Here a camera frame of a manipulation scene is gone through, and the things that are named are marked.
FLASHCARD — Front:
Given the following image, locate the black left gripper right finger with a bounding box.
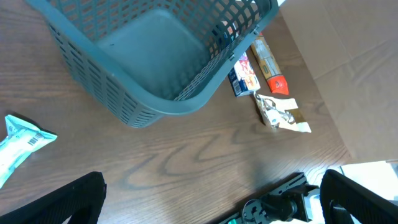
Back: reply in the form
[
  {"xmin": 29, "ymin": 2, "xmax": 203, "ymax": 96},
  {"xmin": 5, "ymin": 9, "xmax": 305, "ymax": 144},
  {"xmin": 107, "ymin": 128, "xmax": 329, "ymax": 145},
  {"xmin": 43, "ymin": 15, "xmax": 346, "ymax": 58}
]
[{"xmin": 320, "ymin": 169, "xmax": 397, "ymax": 224}]

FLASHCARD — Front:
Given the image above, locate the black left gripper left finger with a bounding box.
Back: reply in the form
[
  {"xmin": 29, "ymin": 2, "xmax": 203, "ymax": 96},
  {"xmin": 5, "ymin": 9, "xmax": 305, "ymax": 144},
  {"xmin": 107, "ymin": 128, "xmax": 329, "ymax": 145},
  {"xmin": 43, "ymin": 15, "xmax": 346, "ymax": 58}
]
[{"xmin": 1, "ymin": 172, "xmax": 107, "ymax": 223}]

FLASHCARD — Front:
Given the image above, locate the orange cracker package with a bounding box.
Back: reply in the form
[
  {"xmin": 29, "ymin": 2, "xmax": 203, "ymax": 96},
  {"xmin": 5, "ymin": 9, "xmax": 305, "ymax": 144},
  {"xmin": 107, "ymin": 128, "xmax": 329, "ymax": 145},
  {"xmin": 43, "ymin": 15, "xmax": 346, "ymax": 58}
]
[{"xmin": 251, "ymin": 33, "xmax": 289, "ymax": 95}]

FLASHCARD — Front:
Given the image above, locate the colourful tissue pack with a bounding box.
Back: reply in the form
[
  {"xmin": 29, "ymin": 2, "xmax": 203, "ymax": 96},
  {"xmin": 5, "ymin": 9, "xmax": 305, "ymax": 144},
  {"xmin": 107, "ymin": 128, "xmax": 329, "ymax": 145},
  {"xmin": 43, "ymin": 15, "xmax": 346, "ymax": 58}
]
[{"xmin": 228, "ymin": 53, "xmax": 261, "ymax": 97}]

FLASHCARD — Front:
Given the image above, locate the grey plastic basket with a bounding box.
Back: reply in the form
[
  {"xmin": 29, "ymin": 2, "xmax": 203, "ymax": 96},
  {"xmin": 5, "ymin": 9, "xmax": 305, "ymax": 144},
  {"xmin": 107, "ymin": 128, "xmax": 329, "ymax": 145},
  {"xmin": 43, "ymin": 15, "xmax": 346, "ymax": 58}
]
[{"xmin": 28, "ymin": 0, "xmax": 279, "ymax": 128}]

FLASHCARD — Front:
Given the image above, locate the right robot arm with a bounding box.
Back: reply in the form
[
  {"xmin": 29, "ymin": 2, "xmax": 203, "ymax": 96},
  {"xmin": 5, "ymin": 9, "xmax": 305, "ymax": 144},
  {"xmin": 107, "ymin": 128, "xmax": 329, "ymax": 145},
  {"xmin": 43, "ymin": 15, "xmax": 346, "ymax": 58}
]
[{"xmin": 241, "ymin": 184, "xmax": 320, "ymax": 223}]

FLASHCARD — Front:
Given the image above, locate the teal snack wrapper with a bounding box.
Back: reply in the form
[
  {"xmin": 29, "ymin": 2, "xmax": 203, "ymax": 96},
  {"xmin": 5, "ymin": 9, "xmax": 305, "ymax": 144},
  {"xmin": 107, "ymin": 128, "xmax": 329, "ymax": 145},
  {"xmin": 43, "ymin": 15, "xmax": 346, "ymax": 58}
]
[{"xmin": 1, "ymin": 114, "xmax": 57, "ymax": 187}]

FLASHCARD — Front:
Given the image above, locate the cream snack bag right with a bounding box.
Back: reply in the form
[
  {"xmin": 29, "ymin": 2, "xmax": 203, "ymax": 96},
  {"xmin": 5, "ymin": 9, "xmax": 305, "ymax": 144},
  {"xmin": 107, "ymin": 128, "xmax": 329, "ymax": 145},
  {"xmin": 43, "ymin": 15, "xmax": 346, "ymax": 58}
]
[{"xmin": 253, "ymin": 92, "xmax": 312, "ymax": 133}]

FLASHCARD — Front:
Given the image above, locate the brown cardboard panel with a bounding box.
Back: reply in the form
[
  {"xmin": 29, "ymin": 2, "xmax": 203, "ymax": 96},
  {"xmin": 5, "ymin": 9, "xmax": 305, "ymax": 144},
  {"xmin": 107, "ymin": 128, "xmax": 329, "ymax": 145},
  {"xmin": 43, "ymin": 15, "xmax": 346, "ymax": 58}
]
[{"xmin": 280, "ymin": 0, "xmax": 397, "ymax": 162}]

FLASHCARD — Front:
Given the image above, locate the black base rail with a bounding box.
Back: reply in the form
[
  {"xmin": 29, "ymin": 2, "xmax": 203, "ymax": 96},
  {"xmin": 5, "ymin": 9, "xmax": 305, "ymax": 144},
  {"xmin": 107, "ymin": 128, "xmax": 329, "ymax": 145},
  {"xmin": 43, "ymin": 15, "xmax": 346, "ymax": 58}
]
[{"xmin": 214, "ymin": 172, "xmax": 312, "ymax": 224}]

